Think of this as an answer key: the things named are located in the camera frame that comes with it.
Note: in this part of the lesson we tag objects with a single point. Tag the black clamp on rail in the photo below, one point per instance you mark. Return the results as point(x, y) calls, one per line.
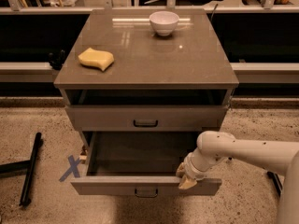
point(56, 60)

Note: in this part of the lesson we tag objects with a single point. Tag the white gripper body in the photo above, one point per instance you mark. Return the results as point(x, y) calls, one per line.
point(189, 166)

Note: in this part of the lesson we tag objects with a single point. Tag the white ceramic bowl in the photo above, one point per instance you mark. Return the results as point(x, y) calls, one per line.
point(163, 22)

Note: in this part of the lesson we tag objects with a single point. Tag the grey top drawer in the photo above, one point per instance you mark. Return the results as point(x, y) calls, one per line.
point(104, 118)

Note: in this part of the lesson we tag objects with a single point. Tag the yellow sponge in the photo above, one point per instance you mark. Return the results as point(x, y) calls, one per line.
point(96, 58)

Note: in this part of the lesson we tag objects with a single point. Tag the grey drawer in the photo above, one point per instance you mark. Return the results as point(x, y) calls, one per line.
point(104, 118)
point(141, 164)

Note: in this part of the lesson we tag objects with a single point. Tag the black metal stand right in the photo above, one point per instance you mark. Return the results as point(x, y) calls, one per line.
point(276, 181)

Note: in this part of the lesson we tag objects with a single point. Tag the blue tape cross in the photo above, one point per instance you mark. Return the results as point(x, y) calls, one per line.
point(72, 170)

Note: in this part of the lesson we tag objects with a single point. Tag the grey drawer cabinet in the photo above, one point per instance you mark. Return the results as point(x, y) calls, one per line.
point(186, 68)

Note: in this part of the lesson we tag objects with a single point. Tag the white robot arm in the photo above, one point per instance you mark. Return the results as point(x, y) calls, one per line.
point(277, 157)

